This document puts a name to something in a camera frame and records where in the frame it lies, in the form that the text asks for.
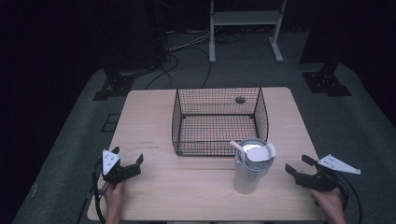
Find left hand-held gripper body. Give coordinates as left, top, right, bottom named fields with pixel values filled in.
left=101, top=148, right=142, bottom=186

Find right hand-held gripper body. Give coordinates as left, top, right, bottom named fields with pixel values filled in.
left=294, top=153, right=362, bottom=192

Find white tumbler cup with lid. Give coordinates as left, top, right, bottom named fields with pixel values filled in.
left=233, top=137, right=277, bottom=196

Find white drinking straw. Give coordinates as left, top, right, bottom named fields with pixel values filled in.
left=229, top=139, right=248, bottom=157

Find black wire mesh basket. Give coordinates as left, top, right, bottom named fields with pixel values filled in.
left=171, top=86, right=270, bottom=157

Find person's left hand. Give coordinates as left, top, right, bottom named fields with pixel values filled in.
left=102, top=181, right=126, bottom=217

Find person's right hand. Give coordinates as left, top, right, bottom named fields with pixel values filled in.
left=310, top=188, right=347, bottom=219

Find black stand base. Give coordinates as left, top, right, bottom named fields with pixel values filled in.
left=92, top=66, right=136, bottom=102
left=302, top=62, right=353, bottom=98

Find dark cabinet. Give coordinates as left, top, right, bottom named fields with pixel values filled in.
left=101, top=0, right=169, bottom=71

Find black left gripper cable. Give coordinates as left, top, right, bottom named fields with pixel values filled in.
left=91, top=158, right=107, bottom=224

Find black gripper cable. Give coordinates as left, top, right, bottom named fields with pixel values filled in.
left=91, top=158, right=107, bottom=224
left=334, top=171, right=364, bottom=224

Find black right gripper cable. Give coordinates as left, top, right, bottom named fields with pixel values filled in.
left=334, top=171, right=364, bottom=224

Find black floor cable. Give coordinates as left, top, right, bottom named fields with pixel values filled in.
left=183, top=46, right=213, bottom=89
left=145, top=53, right=180, bottom=91

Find white floor cables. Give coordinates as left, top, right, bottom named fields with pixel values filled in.
left=167, top=29, right=213, bottom=53

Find white metal desk frame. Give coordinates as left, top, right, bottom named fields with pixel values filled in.
left=208, top=0, right=288, bottom=64

